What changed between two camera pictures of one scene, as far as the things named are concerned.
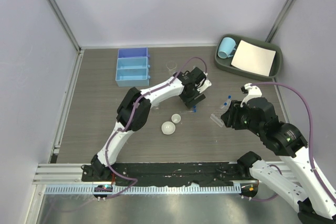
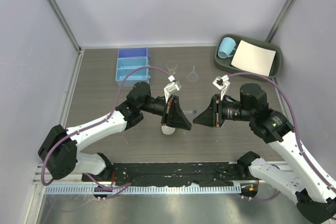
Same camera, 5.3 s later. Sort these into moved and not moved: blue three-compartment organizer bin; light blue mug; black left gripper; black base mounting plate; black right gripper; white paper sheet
Moved: black left gripper; black right gripper
Not moved: light blue mug; blue three-compartment organizer bin; white paper sheet; black base mounting plate
